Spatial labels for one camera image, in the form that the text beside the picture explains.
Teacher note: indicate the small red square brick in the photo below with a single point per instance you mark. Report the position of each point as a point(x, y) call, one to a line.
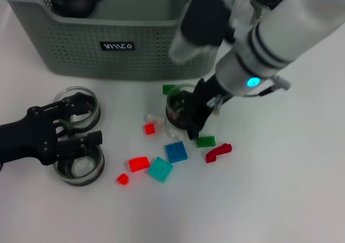
point(149, 129)

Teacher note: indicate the glass teacup black base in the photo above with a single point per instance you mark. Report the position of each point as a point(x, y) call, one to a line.
point(95, 113)
point(172, 120)
point(81, 170)

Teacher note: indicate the tiny red slope brick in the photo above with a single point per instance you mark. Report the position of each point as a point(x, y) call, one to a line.
point(123, 179)

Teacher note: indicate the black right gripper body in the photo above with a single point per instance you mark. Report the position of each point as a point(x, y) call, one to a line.
point(210, 94)

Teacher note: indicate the dark red arched brick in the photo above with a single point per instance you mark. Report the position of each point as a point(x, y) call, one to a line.
point(215, 153)

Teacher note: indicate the green rectangular toy brick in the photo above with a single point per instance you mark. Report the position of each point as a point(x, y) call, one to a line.
point(205, 142)
point(167, 89)

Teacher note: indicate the white toy brick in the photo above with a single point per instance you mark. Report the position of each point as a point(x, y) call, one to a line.
point(173, 135)
point(152, 117)

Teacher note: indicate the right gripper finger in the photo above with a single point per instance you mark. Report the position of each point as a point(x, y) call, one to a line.
point(194, 131)
point(188, 105)

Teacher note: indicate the blue square toy brick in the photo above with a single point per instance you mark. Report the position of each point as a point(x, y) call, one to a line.
point(175, 152)

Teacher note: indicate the grey perforated storage bin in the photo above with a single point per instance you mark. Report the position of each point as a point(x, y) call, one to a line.
point(81, 51)

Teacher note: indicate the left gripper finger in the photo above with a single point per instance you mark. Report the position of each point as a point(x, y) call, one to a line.
point(86, 144)
point(81, 104)

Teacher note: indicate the teal square toy brick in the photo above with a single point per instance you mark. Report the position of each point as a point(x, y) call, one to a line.
point(160, 169)

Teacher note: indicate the black clay teapot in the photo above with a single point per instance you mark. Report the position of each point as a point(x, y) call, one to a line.
point(75, 0)

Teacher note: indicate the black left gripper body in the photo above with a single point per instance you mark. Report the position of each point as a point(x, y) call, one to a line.
point(35, 138)

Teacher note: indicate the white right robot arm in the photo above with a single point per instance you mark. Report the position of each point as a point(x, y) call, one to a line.
point(283, 38)

